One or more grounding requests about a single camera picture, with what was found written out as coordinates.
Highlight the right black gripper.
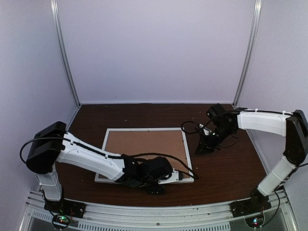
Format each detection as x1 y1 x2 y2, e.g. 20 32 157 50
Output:
195 124 235 155

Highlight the brown fibreboard backing board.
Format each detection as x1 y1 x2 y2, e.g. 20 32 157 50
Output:
101 131 188 180

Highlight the white picture frame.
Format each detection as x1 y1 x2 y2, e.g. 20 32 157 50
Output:
94 128 194 185

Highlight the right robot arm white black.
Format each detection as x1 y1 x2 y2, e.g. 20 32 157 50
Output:
191 130 285 205

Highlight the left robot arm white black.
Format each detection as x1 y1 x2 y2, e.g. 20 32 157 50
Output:
24 121 173 214

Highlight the right controller board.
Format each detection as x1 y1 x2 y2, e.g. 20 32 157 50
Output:
245 214 265 229

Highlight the controller board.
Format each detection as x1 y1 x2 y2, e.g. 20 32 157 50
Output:
51 214 71 229
245 214 265 229

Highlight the left controller board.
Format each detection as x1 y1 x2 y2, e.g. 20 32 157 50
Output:
51 214 71 229

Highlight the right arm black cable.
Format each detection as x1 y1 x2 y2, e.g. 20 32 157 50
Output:
180 120 207 135

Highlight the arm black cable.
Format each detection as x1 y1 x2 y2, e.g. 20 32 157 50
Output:
20 137 200 180
180 120 207 135

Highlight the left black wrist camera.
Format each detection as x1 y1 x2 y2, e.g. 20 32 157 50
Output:
144 156 173 181

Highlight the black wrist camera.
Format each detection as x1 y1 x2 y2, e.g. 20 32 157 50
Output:
144 156 173 181
206 103 226 119

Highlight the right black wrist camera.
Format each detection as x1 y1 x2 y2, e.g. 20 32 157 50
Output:
206 103 226 119

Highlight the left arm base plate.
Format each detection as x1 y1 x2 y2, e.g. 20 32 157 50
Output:
44 198 86 218

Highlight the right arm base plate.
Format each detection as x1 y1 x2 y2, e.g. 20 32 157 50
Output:
230 199 271 218

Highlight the front aluminium rail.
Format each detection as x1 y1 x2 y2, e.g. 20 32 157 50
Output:
21 190 296 231

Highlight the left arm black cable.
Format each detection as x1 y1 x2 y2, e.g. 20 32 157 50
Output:
20 137 200 180

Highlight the right aluminium corner post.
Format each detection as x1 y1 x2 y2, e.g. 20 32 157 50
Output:
232 0 262 107

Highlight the aluminium corner post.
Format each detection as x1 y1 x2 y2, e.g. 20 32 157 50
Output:
50 0 81 107
232 0 262 107

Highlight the left aluminium corner post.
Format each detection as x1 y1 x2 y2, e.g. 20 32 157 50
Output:
50 0 81 107

